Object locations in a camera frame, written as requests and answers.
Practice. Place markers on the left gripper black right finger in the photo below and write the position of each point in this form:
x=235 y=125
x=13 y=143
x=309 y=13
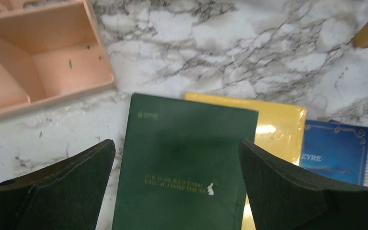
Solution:
x=284 y=196

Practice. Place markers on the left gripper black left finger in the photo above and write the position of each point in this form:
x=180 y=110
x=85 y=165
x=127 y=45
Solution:
x=66 y=195

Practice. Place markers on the yellow book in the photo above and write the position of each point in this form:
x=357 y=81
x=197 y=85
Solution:
x=279 y=127

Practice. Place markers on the blue orange book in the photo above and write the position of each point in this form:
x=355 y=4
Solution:
x=317 y=135

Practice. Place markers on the dark green book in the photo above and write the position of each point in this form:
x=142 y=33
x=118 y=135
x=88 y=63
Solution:
x=180 y=167

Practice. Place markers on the orange plastic file organizer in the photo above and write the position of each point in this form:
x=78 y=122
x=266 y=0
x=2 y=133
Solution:
x=49 y=51

